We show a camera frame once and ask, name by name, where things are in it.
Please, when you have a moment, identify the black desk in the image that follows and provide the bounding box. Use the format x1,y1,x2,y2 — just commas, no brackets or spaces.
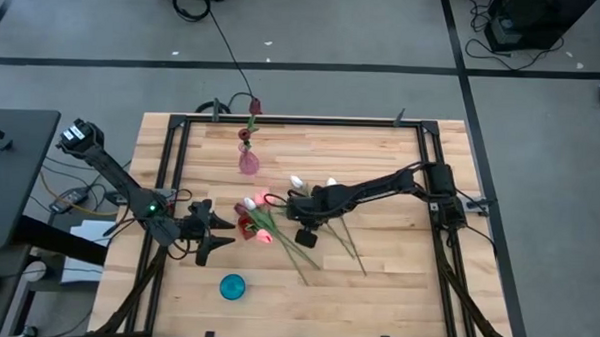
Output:
0,108,62,251

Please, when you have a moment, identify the black aluminium table frame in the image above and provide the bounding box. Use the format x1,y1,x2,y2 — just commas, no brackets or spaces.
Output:
123,110,486,337

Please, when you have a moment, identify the black power adapter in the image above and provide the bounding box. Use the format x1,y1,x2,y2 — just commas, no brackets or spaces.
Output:
49,187,89,216

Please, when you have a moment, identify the teal glass vase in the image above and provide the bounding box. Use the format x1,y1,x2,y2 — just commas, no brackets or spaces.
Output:
218,272,248,302

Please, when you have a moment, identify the white flat box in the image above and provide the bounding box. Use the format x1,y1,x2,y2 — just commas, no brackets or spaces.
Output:
60,218,117,287

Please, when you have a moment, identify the red glass vase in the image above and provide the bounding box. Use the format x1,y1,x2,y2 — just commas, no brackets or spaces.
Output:
235,214,257,242

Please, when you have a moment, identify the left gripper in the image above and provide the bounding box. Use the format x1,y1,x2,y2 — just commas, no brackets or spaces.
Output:
176,197,238,268

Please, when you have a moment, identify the black equipment cabinet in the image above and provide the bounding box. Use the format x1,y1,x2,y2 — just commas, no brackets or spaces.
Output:
482,0,598,56

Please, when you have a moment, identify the pale purple glass vase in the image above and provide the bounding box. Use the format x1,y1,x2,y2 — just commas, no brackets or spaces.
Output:
237,141,262,177

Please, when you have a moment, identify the black sleeved cable bundle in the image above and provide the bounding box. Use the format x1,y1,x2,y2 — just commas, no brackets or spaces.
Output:
96,221,174,336
432,232,512,337

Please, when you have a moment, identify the black desk support beam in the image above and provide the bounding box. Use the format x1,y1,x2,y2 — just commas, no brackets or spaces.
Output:
14,215,110,267

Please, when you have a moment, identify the coiled black cable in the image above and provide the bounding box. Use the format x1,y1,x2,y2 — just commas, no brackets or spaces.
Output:
195,99,232,116

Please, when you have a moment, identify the yellow cable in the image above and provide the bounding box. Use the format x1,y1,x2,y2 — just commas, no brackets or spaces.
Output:
36,171,121,218

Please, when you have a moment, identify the long black floor cable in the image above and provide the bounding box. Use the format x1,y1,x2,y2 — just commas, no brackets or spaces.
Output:
167,0,267,116

